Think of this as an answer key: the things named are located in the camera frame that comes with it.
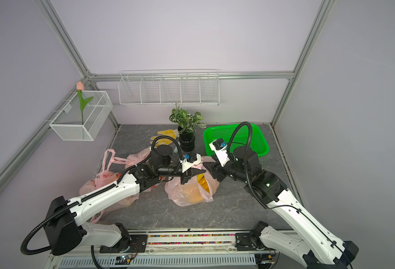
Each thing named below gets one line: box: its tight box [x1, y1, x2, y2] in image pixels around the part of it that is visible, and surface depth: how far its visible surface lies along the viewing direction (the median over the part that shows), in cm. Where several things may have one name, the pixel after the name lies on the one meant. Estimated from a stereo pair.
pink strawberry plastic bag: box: [164, 156, 220, 207], surface depth 80 cm
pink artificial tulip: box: [76, 80, 94, 125], surface depth 85 cm
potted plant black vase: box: [168, 103, 207, 153], surface depth 91 cm
